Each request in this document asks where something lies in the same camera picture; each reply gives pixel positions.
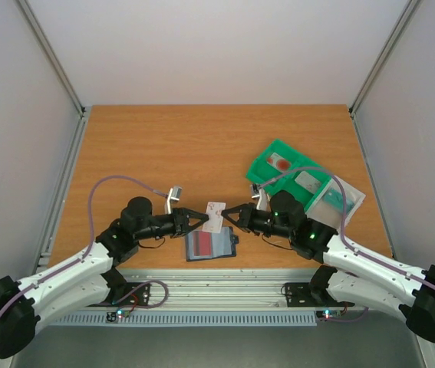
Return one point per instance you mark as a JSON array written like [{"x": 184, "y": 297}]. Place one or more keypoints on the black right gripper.
[{"x": 246, "y": 215}]

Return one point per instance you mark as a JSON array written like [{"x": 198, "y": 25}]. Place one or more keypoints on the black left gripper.
[{"x": 191, "y": 214}]

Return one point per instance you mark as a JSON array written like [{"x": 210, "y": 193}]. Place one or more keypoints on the pale card with pink print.
[{"x": 215, "y": 221}]

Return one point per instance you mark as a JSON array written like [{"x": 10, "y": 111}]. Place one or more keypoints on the dark blue card holder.
[{"x": 223, "y": 245}]

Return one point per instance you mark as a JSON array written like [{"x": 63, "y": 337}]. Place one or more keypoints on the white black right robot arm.
[{"x": 349, "y": 272}]

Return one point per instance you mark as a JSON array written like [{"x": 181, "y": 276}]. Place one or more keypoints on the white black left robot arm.
[{"x": 87, "y": 278}]

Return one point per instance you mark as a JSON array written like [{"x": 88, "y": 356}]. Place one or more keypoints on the red card with dark stripe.
[{"x": 202, "y": 244}]

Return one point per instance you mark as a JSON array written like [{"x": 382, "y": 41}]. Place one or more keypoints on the white card with red circles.
[{"x": 278, "y": 162}]

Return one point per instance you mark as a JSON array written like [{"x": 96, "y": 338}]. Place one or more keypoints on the grey white card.
[{"x": 308, "y": 182}]

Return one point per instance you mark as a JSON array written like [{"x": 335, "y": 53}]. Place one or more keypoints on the teal card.
[{"x": 336, "y": 200}]

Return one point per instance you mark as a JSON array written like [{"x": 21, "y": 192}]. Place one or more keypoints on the green plastic bin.
[{"x": 260, "y": 171}]

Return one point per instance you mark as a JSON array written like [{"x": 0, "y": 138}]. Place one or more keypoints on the white translucent plastic bin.
[{"x": 326, "y": 205}]

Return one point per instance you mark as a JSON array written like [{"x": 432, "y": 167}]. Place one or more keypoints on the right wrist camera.
[{"x": 260, "y": 197}]

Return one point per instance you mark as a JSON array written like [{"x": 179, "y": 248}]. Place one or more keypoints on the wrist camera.
[
  {"x": 172, "y": 198},
  {"x": 260, "y": 197}
]

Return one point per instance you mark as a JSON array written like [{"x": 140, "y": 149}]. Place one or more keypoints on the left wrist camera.
[{"x": 172, "y": 198}]

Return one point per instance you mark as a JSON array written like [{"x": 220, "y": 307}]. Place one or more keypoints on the aluminium frame rail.
[{"x": 214, "y": 289}]

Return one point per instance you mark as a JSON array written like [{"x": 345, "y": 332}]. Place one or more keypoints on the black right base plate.
[{"x": 298, "y": 294}]

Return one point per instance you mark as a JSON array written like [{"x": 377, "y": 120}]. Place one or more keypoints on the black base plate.
[
  {"x": 298, "y": 294},
  {"x": 132, "y": 296}
]

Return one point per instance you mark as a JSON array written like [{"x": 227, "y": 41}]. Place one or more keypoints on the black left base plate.
[{"x": 132, "y": 296}]

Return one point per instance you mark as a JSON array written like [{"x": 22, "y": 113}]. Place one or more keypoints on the grey slotted cable duct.
[{"x": 153, "y": 318}]

